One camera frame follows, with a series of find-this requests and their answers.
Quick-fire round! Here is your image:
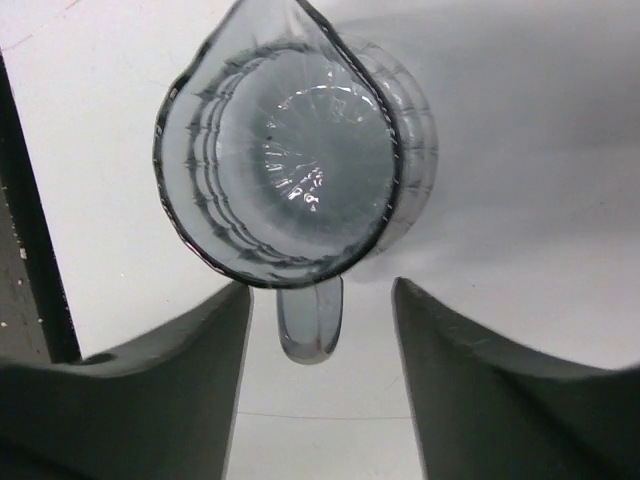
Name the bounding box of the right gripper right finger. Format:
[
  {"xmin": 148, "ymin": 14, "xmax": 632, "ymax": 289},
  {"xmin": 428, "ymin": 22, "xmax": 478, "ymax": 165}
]
[{"xmin": 392, "ymin": 278, "xmax": 639, "ymax": 479}]

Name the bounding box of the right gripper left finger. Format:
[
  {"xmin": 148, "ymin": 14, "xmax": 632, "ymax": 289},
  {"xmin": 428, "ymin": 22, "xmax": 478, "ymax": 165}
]
[{"xmin": 1, "ymin": 283, "xmax": 251, "ymax": 479}]

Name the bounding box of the clear glass pitcher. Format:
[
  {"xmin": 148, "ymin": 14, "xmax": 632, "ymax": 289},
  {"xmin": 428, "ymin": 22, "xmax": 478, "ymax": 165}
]
[{"xmin": 153, "ymin": 1, "xmax": 438, "ymax": 365}]

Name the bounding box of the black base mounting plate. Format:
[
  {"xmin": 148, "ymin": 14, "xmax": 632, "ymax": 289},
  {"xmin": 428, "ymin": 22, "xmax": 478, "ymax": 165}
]
[{"xmin": 1, "ymin": 63, "xmax": 81, "ymax": 363}]

